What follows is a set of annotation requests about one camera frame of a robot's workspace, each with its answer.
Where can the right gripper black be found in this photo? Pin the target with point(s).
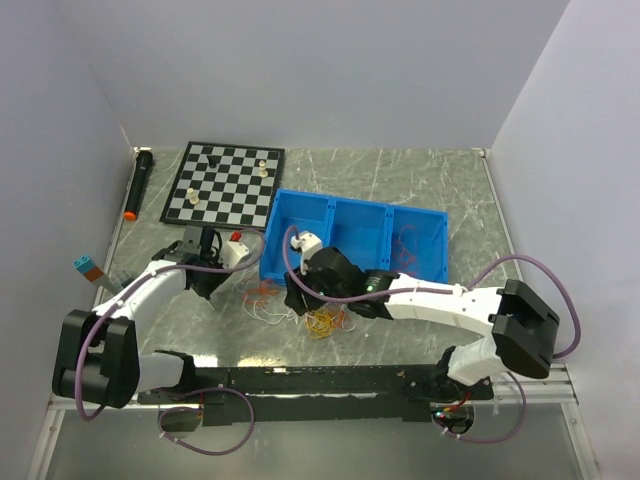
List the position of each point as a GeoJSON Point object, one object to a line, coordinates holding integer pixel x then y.
{"type": "Point", "coordinates": [296, 302]}

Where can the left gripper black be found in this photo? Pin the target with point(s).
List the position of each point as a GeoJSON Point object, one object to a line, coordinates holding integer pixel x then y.
{"type": "Point", "coordinates": [207, 290]}

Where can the blue three-compartment bin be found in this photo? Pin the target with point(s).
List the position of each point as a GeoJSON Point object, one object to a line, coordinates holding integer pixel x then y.
{"type": "Point", "coordinates": [370, 234]}

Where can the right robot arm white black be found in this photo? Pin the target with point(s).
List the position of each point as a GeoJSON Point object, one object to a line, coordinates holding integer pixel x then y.
{"type": "Point", "coordinates": [517, 330]}

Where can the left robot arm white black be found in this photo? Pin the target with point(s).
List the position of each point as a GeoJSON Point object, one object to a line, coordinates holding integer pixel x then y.
{"type": "Point", "coordinates": [98, 354]}

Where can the white chess piece lower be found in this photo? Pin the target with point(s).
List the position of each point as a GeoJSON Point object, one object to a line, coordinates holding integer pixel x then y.
{"type": "Point", "coordinates": [192, 196]}

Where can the white chess piece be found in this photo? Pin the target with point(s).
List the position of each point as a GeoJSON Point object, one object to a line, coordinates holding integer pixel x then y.
{"type": "Point", "coordinates": [263, 173]}
{"type": "Point", "coordinates": [192, 196]}

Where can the black white chessboard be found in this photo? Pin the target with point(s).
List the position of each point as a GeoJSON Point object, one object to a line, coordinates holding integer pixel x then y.
{"type": "Point", "coordinates": [232, 195]}

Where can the white chess piece upper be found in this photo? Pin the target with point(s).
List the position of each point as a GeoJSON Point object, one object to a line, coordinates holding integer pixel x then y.
{"type": "Point", "coordinates": [263, 173]}

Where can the black chess piece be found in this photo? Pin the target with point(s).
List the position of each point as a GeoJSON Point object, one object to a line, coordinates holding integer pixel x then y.
{"type": "Point", "coordinates": [212, 161]}

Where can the blue brown toy block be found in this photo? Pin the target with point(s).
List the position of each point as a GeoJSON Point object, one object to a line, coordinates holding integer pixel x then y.
{"type": "Point", "coordinates": [90, 270]}

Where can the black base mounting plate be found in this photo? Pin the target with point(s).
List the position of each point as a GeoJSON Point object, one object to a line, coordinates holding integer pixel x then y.
{"type": "Point", "coordinates": [299, 393]}

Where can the black marker orange cap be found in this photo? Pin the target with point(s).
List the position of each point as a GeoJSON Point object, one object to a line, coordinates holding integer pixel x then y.
{"type": "Point", "coordinates": [144, 164]}

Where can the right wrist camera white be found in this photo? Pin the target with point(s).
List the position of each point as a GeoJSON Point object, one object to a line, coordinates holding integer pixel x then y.
{"type": "Point", "coordinates": [306, 244]}

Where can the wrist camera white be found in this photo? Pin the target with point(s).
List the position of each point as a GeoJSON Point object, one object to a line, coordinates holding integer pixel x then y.
{"type": "Point", "coordinates": [306, 244]}
{"type": "Point", "coordinates": [233, 253]}

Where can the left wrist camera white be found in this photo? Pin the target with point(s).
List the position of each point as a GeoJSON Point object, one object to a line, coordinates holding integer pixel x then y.
{"type": "Point", "coordinates": [233, 253]}

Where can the aluminium frame rail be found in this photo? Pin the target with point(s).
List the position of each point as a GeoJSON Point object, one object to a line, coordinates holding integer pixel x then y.
{"type": "Point", "coordinates": [557, 389]}

